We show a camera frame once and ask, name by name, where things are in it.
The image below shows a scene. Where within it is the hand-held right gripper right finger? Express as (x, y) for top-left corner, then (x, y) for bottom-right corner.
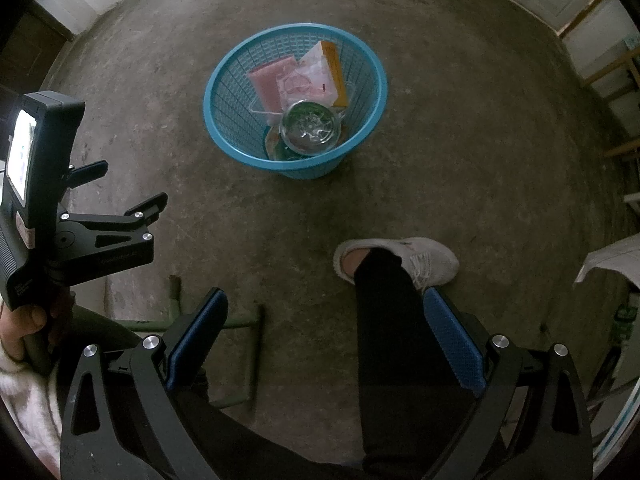
(421, 287), (596, 480)

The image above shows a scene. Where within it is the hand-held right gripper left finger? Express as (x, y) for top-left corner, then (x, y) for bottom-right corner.
(59, 287), (230, 480)

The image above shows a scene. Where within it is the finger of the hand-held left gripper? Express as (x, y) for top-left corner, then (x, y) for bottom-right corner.
(67, 160), (109, 187)
(124, 191), (169, 241)

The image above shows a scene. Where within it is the blue plastic mesh basket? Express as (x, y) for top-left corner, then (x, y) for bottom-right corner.
(203, 23), (389, 181)

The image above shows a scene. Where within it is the clear plastic container lid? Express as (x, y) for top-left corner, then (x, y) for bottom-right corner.
(249, 82), (360, 133)

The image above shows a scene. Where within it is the pink patterned packet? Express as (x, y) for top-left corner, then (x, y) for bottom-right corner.
(248, 56), (298, 111)

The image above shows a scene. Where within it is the green plastic bottle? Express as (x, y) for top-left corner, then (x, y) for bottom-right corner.
(272, 100), (346, 161)

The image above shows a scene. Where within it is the clear pink-printed plastic bag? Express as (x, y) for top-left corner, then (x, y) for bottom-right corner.
(276, 62), (337, 111)

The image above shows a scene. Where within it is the white orange-edged paper envelope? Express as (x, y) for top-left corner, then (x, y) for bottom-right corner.
(298, 41), (349, 108)

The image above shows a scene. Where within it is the person's left forearm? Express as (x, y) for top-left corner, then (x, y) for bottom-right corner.
(0, 345), (63, 476)

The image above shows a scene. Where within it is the person's left hand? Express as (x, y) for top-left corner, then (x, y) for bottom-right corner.
(0, 290), (76, 361)

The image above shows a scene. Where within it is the white sneaker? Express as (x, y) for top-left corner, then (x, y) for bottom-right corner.
(333, 237), (460, 295)

